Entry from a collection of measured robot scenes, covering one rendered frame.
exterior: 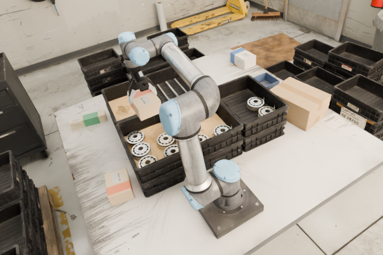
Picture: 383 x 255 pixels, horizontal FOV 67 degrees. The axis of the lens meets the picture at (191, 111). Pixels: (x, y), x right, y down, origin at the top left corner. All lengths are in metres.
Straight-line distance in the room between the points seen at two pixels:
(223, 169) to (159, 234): 0.44
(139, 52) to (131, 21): 3.69
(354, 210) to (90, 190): 1.81
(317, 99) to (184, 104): 1.08
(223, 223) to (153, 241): 0.33
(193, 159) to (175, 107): 0.24
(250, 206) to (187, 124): 0.63
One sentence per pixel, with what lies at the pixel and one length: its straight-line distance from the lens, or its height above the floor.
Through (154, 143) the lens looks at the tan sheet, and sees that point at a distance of 1.63.
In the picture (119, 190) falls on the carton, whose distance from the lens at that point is 1.55.
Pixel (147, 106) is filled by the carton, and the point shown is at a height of 1.12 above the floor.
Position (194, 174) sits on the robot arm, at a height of 1.07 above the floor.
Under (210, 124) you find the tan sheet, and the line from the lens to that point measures 1.69.
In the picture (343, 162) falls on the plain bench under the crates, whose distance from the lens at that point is 1.76.
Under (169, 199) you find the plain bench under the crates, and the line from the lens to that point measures 1.54.
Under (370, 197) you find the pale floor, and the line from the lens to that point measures 2.58.
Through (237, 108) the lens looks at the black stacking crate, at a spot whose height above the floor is 0.83.
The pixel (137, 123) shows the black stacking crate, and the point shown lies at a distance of 1.71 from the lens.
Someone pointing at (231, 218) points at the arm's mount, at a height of 0.74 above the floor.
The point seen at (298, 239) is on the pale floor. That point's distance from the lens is 2.24.
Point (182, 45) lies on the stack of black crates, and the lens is 3.36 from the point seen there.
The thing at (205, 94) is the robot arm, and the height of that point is 1.38.
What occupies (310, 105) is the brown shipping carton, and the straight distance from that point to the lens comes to 1.82.
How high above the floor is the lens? 1.96
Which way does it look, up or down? 39 degrees down
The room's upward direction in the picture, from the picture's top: 8 degrees counter-clockwise
